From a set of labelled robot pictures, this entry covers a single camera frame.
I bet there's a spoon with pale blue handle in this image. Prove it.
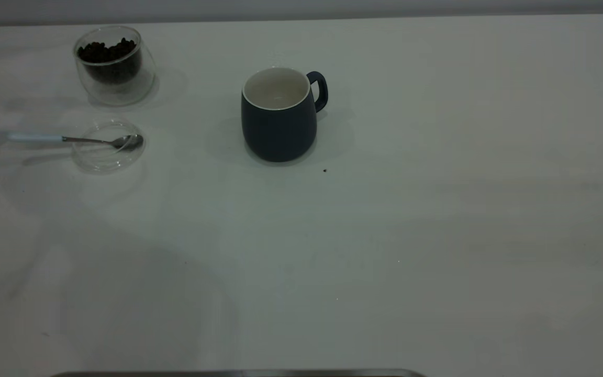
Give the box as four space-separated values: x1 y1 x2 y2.
7 132 144 153

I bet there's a dark grey ceramic mug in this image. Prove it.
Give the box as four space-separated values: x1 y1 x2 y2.
241 67 329 163

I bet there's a double-wall glass cup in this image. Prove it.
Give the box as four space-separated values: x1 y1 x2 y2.
73 26 157 107

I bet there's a coffee bean pile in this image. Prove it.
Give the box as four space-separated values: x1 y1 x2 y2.
77 38 142 84

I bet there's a small clear glass dish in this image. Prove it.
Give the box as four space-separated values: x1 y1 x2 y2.
71 119 148 174

